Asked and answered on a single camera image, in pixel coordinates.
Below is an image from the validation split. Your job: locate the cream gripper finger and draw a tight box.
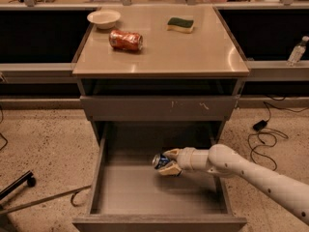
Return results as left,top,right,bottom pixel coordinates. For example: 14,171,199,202
163,148,180,160
158,160,182,176

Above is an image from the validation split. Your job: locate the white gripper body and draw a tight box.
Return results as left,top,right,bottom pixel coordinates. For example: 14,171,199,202
177,147,209,171

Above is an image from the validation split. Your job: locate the crushed blue pepsi can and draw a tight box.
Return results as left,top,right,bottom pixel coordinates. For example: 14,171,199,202
153,154,170,170

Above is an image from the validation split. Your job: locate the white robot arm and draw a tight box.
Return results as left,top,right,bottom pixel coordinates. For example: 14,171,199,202
153,144,309,224

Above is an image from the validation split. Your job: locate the closed grey top drawer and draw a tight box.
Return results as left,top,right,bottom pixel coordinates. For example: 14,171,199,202
80,96,237,122

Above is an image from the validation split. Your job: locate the open grey middle drawer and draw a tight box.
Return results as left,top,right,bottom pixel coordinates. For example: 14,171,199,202
73,122,247,232

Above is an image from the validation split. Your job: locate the grey drawer cabinet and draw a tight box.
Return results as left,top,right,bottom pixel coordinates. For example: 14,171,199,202
70,4,250,147

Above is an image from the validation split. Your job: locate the crushed orange soda can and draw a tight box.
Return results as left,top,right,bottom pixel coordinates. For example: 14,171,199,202
109,30,143,51

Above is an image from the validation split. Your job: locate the grey metal rod hook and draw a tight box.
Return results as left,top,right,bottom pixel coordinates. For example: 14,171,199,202
0,185,92,216

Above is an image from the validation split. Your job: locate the yellow green sponge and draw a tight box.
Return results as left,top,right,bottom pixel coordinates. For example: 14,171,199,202
167,17,194,34

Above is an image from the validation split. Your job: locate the black chair leg caster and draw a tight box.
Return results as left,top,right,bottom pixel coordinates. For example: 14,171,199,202
0,171,36,200

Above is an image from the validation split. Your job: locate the white ceramic bowl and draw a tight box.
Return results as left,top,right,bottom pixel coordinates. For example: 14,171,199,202
87,10,121,30

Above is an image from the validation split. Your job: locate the clear plastic water bottle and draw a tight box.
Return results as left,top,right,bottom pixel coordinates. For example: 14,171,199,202
287,36,309,66

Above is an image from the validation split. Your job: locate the black power adapter cable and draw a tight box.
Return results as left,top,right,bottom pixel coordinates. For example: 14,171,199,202
246,95,309,172

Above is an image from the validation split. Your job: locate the black cable at left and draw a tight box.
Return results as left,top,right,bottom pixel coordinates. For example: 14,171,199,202
0,104,9,152

